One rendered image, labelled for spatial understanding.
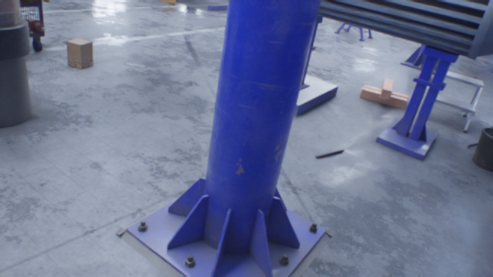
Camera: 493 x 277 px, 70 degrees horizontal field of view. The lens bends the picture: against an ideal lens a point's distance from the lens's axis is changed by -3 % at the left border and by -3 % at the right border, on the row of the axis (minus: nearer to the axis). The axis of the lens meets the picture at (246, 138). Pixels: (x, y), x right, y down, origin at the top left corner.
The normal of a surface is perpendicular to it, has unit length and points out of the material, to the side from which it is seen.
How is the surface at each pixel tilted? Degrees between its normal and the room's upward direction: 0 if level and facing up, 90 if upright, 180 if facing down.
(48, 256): 0
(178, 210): 90
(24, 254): 0
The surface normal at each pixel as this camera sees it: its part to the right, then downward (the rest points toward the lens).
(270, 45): 0.01, 0.47
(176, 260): 0.16, -0.87
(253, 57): -0.27, 0.41
